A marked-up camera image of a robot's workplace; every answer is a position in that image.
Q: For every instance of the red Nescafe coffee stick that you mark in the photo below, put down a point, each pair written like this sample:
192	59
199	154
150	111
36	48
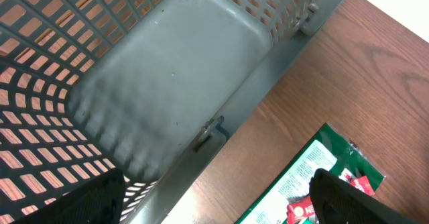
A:
303	211

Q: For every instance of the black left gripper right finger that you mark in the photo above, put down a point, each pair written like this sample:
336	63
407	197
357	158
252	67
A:
336	201

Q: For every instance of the green white package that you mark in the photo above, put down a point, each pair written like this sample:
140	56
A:
327	149

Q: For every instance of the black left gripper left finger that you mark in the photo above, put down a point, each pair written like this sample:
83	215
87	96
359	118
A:
99	201

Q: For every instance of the grey plastic mesh basket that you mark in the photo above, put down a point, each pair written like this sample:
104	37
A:
154	88

